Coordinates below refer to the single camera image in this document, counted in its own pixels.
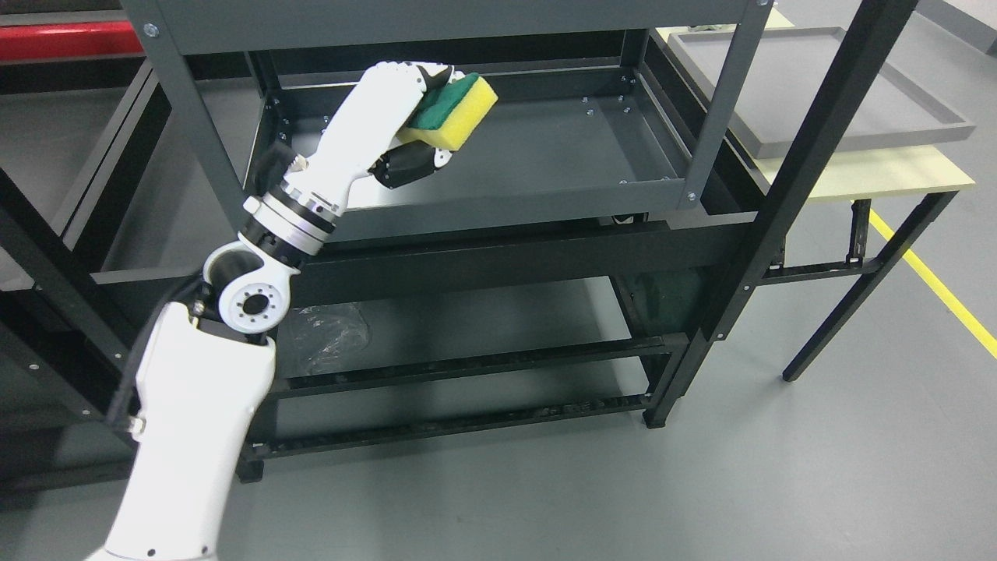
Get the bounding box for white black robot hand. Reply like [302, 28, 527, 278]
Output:
[284, 62, 455, 217]

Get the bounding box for green yellow sponge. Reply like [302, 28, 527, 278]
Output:
[396, 73, 499, 152]

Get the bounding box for grey metal tray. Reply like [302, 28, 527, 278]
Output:
[668, 26, 976, 160]

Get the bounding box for black metal shelf rack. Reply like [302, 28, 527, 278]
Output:
[0, 0, 920, 492]

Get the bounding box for grey metal shelf cart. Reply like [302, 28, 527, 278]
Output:
[122, 1, 770, 239]

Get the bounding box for pale yellow folding table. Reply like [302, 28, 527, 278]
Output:
[654, 8, 978, 383]

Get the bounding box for red metal beam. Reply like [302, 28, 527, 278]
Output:
[1, 20, 145, 62]

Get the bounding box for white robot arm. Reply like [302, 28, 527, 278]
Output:
[90, 153, 371, 560]

